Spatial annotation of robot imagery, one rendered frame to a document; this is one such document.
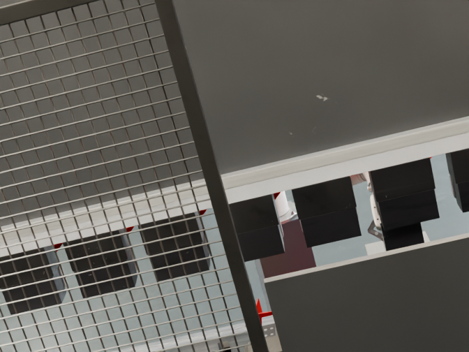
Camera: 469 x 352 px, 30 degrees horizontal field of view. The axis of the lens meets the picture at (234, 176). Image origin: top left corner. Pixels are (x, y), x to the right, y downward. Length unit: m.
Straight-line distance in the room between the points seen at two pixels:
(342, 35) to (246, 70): 0.22
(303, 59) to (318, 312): 0.54
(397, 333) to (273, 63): 0.62
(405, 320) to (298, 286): 0.23
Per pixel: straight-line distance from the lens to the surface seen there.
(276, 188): 2.18
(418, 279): 1.77
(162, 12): 1.33
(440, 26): 1.93
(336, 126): 1.95
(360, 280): 1.76
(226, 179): 1.95
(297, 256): 2.94
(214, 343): 2.38
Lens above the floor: 2.10
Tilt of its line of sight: 19 degrees down
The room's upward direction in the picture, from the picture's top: 15 degrees counter-clockwise
